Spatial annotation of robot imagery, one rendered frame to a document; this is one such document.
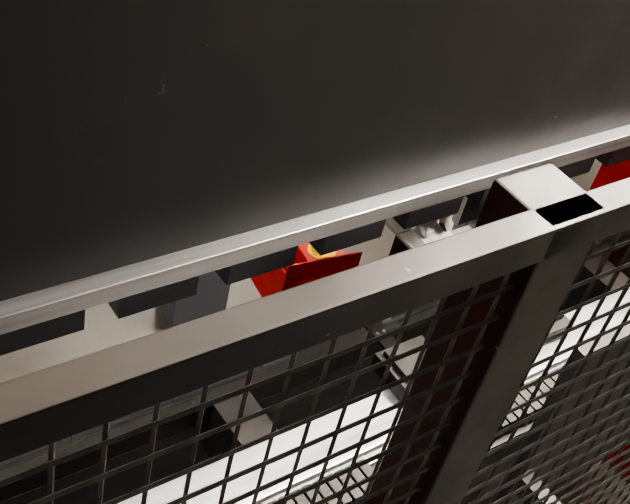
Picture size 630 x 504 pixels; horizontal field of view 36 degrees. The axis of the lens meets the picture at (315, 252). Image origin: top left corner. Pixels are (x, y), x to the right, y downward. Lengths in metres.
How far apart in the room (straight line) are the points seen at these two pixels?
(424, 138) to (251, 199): 0.29
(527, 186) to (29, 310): 0.72
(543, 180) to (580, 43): 0.97
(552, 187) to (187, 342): 0.25
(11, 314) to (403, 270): 0.73
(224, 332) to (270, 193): 0.85
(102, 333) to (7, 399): 2.78
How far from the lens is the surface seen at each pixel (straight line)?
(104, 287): 1.19
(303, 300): 0.45
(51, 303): 1.16
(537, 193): 0.57
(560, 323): 2.05
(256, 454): 1.67
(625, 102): 1.76
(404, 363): 1.81
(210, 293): 3.11
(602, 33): 1.57
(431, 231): 2.18
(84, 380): 0.40
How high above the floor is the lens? 2.30
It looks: 40 degrees down
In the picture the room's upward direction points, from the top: 15 degrees clockwise
